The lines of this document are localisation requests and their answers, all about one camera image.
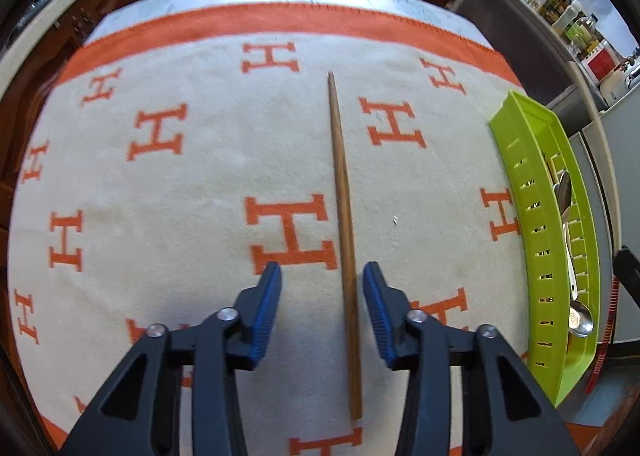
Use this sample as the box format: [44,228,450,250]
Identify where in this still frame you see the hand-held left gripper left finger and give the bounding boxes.
[60,261,283,456]

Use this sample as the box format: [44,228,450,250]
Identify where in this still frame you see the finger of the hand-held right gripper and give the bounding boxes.
[614,246,640,309]

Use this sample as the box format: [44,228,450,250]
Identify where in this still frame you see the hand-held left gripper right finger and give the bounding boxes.
[362,262,581,456]

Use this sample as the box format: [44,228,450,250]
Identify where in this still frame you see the red patterned chopstick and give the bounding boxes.
[590,281,621,392]

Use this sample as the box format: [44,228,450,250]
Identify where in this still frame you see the small metal spoon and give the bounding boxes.
[568,300,595,338]

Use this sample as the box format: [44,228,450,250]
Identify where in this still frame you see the brown wooden chopstick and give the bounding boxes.
[327,72,364,421]

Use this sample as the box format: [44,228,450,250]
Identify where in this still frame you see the large metal spoon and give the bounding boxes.
[556,171,580,301]

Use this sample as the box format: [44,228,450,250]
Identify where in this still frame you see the green plastic tray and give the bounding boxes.
[488,90,601,408]

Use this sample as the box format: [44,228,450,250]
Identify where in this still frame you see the orange patterned blanket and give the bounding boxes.
[7,3,616,456]

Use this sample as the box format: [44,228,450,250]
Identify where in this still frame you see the white container red label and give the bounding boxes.
[582,40,626,84]

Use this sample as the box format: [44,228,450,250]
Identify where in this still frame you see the clear bottle green label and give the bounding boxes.
[567,14,601,56]

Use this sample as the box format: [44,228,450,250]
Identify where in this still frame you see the white plastic bottle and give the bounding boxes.
[552,0,583,39]

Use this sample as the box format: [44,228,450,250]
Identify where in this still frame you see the grey storage cabinet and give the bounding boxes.
[450,0,608,117]

